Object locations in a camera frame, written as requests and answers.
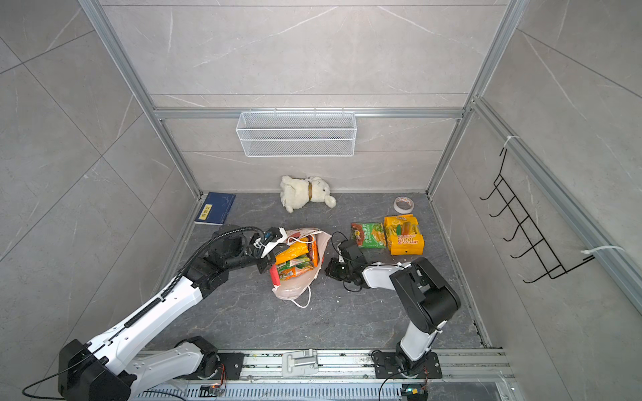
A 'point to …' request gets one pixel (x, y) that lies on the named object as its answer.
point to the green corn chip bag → (369, 235)
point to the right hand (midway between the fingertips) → (325, 267)
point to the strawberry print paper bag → (298, 289)
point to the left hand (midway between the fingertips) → (286, 239)
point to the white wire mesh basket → (296, 134)
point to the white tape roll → (404, 205)
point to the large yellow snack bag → (403, 236)
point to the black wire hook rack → (540, 250)
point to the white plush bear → (295, 193)
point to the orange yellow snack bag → (295, 249)
